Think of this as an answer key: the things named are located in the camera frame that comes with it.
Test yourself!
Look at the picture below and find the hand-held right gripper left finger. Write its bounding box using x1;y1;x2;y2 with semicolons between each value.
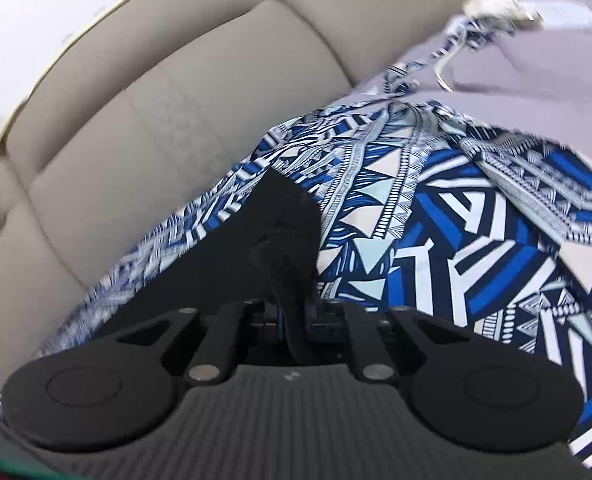
117;299;283;386

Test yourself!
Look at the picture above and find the blue white patterned blanket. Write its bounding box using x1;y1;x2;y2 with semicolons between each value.
0;57;592;472

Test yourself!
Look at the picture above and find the white crumpled cloth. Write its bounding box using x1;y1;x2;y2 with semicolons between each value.
463;0;542;22

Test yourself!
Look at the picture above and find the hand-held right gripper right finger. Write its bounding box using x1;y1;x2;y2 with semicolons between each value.
303;300;457;384

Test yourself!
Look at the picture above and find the white cord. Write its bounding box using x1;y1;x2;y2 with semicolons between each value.
433;15;479;93

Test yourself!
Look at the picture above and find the grey cloth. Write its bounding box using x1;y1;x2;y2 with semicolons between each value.
356;0;592;161

